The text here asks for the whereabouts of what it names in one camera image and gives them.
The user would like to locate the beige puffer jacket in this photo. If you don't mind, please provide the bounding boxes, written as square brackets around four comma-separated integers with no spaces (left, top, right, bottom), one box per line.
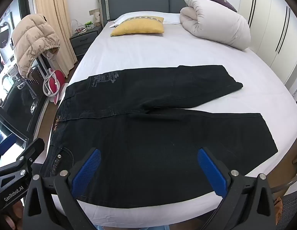
[13,14,60,78]

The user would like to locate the white pillow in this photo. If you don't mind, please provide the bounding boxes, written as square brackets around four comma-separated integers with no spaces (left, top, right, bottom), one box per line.
[113,11,183,28]

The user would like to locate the white washing machine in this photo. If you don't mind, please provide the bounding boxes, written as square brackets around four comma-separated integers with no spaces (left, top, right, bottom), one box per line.
[0,20,14,53]

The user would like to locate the beige paper box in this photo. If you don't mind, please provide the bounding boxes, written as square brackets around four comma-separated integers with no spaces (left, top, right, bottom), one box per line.
[89,8,101,27]

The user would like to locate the black glossy cabinet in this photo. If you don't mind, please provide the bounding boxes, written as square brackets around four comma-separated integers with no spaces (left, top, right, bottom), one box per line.
[0,53,55,139]

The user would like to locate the grey mesh chair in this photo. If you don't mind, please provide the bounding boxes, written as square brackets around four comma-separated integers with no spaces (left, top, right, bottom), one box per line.
[274,172,297,230]

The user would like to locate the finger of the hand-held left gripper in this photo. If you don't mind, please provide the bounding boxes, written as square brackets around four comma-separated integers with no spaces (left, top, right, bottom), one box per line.
[0,134,18,160]
[0,138,45,181]

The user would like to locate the black pants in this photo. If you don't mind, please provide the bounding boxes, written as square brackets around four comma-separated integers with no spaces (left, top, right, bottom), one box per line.
[40,65,278,208]

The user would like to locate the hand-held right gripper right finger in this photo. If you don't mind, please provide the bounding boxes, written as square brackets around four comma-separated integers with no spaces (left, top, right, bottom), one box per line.
[197,147,276,230]

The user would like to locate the white braided cord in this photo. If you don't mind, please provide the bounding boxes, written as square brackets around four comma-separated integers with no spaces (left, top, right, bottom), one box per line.
[43,68,61,97]

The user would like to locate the white wardrobe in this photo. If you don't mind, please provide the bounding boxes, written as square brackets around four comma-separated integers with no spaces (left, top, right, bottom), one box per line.
[235,0,297,97]

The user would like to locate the yellow pillow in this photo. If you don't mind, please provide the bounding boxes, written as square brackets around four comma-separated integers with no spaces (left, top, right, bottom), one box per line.
[110,17,165,37]

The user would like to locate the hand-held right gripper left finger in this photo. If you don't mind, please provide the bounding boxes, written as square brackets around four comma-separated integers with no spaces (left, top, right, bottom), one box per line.
[22,148,101,230]

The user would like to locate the white wire basket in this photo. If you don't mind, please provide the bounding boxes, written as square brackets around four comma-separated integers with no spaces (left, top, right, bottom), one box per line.
[71,19,87,33]

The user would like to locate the dark grey nightstand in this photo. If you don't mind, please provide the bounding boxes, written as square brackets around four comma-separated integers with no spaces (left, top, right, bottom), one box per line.
[69,25,103,63]

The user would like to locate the red white bag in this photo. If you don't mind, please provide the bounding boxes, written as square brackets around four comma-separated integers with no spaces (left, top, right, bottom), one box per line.
[44,69,68,104]

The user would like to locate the person's left hand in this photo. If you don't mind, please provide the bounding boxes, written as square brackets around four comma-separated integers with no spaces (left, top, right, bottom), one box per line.
[4,201,24,230]

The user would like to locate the beige curtain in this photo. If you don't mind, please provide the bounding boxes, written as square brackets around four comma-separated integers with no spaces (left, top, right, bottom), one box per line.
[34,0,78,77]

